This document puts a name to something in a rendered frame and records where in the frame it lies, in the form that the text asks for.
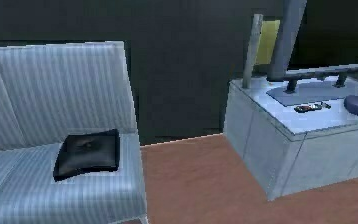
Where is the grey baseball bat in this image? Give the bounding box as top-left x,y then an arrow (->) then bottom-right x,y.
241,13 -> 264,90

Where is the pale grey cabinet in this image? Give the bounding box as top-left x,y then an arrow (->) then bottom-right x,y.
222,75 -> 358,202

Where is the black remote control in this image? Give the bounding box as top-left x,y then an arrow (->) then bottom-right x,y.
293,101 -> 332,114

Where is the grey television set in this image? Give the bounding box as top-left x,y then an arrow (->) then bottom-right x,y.
265,0 -> 358,108

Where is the pale grey striped sofa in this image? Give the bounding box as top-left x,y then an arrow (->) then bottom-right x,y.
0,41 -> 150,224

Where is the black square cushion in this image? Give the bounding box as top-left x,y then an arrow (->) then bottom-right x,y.
52,128 -> 121,182

